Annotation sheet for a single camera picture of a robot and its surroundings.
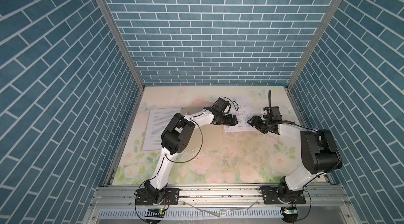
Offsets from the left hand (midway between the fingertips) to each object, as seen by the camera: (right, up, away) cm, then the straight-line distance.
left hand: (232, 122), depth 98 cm
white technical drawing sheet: (+6, +9, +12) cm, 16 cm away
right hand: (+11, +1, -1) cm, 11 cm away
